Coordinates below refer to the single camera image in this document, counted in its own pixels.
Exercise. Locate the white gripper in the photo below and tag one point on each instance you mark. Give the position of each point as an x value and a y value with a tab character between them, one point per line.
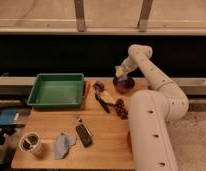
127	66

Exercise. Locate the purple bowl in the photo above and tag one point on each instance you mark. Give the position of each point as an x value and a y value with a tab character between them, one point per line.
123	84

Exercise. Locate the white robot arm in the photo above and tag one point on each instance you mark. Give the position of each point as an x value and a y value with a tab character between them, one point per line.
149	110

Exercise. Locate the red bowl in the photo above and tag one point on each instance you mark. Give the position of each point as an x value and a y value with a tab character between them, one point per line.
129	141

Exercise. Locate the orange carrot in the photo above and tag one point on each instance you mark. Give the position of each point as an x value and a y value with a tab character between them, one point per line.
86	88

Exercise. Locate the green plastic tray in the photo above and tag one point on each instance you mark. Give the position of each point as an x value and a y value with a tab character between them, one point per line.
57	90

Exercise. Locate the black remote control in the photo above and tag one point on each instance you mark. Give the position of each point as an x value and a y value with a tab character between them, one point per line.
83	135

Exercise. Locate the blue cloth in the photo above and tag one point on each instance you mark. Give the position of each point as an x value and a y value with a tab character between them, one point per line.
62	145

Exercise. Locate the metal tin can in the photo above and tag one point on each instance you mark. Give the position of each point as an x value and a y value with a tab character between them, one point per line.
31	143

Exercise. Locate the blue box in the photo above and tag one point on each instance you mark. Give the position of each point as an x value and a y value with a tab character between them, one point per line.
8	117

